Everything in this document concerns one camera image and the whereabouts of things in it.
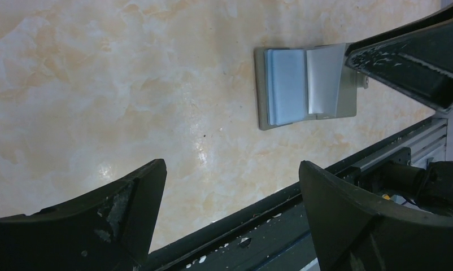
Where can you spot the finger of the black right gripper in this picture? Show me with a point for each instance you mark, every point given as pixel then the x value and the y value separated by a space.
pixel 415 59

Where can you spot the aluminium frame rail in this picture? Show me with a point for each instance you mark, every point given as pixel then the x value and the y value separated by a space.
pixel 427 144

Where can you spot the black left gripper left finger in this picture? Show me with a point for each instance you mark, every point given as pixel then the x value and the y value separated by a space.
pixel 109 228

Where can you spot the grey-green leather card holder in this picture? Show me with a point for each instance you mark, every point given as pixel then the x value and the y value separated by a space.
pixel 331 85

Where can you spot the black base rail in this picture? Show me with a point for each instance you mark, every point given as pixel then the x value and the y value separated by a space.
pixel 270 234

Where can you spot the blue card in holder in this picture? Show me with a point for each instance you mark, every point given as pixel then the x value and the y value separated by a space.
pixel 286 85

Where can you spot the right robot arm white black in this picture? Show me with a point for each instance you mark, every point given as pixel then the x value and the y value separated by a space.
pixel 430 189

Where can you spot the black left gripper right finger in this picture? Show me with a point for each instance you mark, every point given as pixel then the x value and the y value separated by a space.
pixel 353 229

